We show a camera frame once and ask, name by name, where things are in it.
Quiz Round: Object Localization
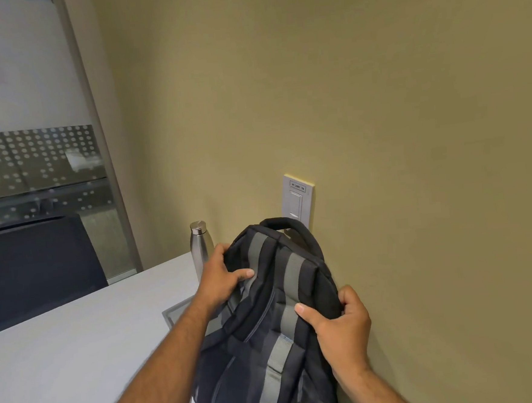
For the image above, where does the person's right hand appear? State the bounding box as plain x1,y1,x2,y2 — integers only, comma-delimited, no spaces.
293,284,376,381

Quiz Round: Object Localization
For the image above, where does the person's left hand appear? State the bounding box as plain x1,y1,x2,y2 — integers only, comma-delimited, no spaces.
192,240,259,321

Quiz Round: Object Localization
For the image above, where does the black grey-striped backpack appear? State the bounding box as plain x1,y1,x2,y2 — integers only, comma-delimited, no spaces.
180,213,352,403

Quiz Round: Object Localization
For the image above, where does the person's left forearm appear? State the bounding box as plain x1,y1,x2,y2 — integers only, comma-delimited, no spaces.
87,298,222,403

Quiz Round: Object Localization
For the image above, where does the black office chair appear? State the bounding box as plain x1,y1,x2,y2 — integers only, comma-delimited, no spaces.
0,212,112,337

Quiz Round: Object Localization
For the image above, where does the steel water bottle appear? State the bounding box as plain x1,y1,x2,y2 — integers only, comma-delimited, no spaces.
188,219,218,282

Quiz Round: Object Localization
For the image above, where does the white table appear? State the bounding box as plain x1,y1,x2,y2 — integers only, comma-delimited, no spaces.
0,251,213,403

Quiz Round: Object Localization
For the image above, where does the grey table cable hatch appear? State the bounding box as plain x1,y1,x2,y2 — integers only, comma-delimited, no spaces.
161,297,198,327

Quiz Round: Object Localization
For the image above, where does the white wall switch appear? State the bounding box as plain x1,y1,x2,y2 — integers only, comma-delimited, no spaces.
279,173,319,233

